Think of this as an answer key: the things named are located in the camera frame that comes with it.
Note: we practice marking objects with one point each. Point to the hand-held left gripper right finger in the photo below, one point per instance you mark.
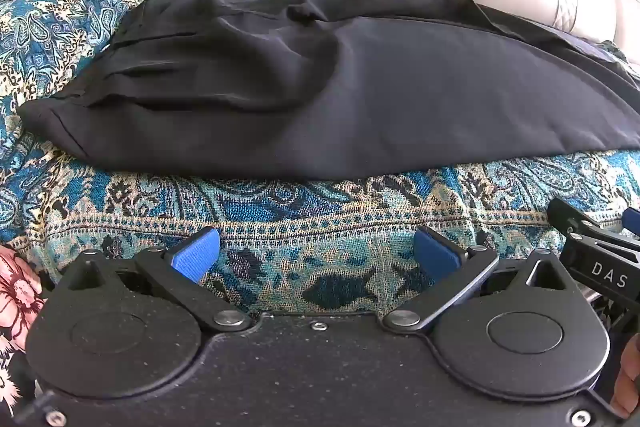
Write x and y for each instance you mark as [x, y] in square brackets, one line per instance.
[436, 253]

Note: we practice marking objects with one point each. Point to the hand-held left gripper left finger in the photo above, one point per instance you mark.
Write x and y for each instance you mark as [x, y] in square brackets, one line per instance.
[195, 254]

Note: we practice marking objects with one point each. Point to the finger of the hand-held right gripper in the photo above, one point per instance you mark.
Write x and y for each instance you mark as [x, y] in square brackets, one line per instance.
[632, 221]
[572, 214]

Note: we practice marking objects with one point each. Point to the black pants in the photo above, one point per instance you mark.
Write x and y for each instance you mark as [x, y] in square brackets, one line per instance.
[320, 97]

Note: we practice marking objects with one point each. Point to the person's right hand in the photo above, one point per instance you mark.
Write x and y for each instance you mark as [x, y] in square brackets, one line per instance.
[631, 382]

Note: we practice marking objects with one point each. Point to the blue paisley blanket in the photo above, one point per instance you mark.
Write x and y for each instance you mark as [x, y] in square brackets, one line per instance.
[300, 217]

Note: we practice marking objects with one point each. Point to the person's floral clothing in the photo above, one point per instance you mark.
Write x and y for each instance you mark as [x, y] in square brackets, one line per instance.
[17, 302]

